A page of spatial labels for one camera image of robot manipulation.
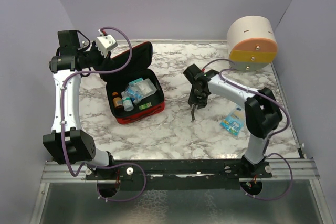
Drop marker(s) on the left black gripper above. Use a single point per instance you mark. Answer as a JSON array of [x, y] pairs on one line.
[[103, 61]]

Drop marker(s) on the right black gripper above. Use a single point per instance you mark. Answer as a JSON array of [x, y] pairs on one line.
[[192, 100]]

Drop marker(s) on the black handled scissors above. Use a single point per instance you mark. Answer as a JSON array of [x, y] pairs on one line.
[[193, 108]]

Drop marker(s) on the white gauze clear bag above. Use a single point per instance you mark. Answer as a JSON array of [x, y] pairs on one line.
[[146, 88]]

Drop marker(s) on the small green box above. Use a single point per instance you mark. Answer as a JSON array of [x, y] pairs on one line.
[[145, 106]]

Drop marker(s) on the small teal clear pouch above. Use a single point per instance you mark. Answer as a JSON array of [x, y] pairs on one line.
[[135, 81]]

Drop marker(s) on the red black medicine case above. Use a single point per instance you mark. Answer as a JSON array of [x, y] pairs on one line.
[[137, 68]]

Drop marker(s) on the white bottle blue label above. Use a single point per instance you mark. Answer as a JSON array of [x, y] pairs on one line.
[[124, 94]]

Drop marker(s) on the blue packets clear bag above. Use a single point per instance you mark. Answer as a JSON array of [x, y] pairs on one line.
[[135, 93]]

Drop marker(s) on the brown bottle orange cap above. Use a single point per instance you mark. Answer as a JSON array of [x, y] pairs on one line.
[[116, 100]]

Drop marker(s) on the clear bottle green label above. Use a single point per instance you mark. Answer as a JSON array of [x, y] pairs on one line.
[[127, 104]]

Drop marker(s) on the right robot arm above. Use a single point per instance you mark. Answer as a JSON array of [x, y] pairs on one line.
[[262, 111]]

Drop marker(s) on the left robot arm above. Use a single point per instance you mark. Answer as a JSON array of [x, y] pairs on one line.
[[68, 143]]

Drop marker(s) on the blue yellow plaster pack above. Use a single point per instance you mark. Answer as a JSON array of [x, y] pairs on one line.
[[234, 121]]

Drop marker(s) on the round pastel drawer cabinet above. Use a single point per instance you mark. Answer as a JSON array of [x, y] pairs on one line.
[[251, 43]]

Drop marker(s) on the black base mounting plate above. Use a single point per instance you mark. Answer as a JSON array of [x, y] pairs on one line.
[[178, 174]]

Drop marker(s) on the aluminium frame rail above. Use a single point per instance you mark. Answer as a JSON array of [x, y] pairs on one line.
[[297, 169]]

